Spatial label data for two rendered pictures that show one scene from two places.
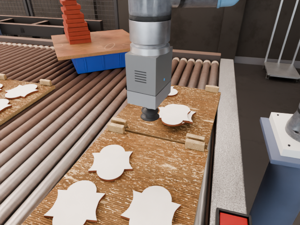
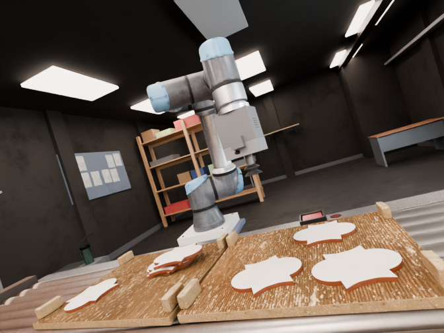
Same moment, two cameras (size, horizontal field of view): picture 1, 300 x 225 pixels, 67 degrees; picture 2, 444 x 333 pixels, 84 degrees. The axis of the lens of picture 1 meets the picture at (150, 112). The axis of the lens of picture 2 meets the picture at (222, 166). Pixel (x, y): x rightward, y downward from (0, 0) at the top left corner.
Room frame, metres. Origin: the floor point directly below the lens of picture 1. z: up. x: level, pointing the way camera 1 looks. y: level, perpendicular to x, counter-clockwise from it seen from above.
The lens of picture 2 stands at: (0.48, 0.58, 1.17)
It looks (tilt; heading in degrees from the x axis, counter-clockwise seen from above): 1 degrees down; 272
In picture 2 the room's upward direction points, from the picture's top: 17 degrees counter-clockwise
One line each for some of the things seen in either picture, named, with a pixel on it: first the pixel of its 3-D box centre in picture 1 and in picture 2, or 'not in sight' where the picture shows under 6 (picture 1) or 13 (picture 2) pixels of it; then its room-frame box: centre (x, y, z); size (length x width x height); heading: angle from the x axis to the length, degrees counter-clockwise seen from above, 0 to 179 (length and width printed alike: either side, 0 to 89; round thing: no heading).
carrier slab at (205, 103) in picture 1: (171, 108); (145, 279); (0.79, -0.09, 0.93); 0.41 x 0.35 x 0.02; 159
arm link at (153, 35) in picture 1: (150, 31); (228, 99); (0.43, 0.00, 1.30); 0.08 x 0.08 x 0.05
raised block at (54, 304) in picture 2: not in sight; (49, 307); (1.02, -0.03, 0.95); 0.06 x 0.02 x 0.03; 69
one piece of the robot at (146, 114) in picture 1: (150, 110); (252, 168); (0.43, 0.00, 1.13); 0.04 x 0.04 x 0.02
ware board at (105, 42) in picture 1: (96, 41); not in sight; (1.43, 0.33, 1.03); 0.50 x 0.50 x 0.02; 24
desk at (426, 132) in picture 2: not in sight; (407, 142); (-3.51, -5.12, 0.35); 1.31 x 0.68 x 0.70; 165
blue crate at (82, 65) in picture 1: (97, 54); not in sight; (1.36, 0.32, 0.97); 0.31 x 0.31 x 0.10; 24
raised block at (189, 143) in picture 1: (195, 144); (232, 238); (0.53, -0.14, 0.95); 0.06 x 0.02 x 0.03; 71
